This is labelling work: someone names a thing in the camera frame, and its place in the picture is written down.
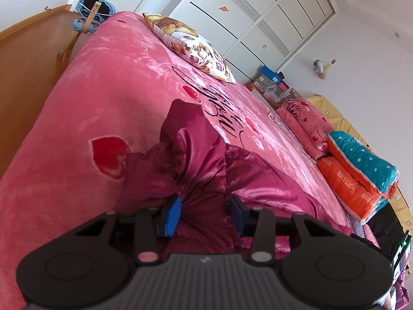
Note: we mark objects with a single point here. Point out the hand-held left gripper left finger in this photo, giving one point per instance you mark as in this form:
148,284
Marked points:
172,213

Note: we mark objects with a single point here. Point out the clear plastic wrapper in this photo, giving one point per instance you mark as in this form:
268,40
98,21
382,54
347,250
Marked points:
275,118

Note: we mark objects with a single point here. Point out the pink printed blanket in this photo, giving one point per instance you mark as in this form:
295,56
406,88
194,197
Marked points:
96,97

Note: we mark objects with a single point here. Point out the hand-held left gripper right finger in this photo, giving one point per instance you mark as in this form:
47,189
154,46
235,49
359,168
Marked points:
235,214

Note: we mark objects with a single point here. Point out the stack of storage boxes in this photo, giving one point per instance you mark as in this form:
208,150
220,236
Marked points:
271,80

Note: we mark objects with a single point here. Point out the teal and orange folded quilt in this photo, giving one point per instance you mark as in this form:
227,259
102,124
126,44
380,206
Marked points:
355,174

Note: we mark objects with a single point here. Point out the blue basket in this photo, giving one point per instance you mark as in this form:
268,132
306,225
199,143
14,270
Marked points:
103,6

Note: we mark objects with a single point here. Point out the pink printed pillow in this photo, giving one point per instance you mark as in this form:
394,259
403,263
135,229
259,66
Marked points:
306,126

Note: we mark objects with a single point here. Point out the black cloth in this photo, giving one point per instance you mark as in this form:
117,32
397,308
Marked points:
385,227

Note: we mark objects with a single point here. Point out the floral cushion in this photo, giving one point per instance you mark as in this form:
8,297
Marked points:
190,45

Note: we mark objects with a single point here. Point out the wooden rack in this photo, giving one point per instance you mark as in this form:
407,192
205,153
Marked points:
87,25

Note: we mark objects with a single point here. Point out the white wardrobe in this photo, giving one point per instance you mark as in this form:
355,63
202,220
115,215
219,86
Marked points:
258,6

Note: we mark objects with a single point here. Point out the maroon down jacket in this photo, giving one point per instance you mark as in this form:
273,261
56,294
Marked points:
200,155

